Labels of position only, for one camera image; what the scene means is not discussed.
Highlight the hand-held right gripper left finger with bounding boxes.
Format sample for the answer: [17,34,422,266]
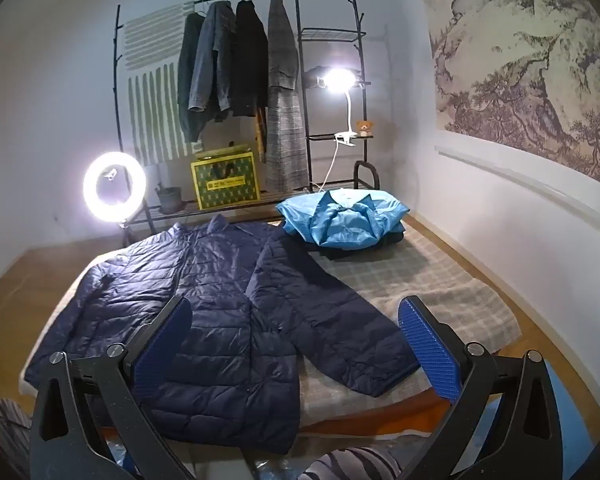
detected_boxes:
[29,295,197,480]

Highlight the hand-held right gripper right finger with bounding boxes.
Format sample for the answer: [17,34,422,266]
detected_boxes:
[397,295,567,480]

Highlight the navy puffer jacket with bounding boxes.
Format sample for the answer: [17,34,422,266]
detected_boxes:
[24,214,422,456]

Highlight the dark folded clothes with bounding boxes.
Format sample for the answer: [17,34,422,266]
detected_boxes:
[310,229,409,264]

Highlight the black metal clothes rack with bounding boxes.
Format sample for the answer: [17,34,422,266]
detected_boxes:
[111,0,388,234]

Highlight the beige plaid blanket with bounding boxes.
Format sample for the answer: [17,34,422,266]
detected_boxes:
[27,219,523,429]

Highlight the grey pot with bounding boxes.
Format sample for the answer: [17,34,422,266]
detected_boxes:
[155,185,184,215]

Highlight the light blue jacket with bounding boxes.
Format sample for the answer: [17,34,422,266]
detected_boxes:
[275,187,413,251]

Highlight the yellow green patterned box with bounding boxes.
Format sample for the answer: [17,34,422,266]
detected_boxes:
[190,151,261,210]

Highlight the patterned yellow scarf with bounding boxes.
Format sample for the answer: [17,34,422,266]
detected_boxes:
[254,106,269,163]

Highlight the grey plaid hanging coat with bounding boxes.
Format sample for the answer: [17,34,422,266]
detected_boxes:
[264,0,309,194]

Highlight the white clip lamp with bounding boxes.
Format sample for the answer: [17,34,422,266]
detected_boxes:
[302,66,362,196]

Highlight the denim hanging jacket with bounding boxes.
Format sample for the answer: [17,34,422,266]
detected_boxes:
[188,0,237,124]

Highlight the black hanging jacket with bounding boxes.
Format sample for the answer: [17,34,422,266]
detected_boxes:
[228,0,270,119]

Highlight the ring light on stand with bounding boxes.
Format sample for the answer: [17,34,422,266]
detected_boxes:
[82,152,146,249]

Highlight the black metal tube frame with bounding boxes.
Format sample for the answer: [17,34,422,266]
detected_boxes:
[353,159,382,191]

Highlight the green striped wall art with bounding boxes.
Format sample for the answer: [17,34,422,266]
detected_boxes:
[122,2,199,164]

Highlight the landscape wall mural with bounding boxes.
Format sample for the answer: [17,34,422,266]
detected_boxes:
[419,0,600,189]

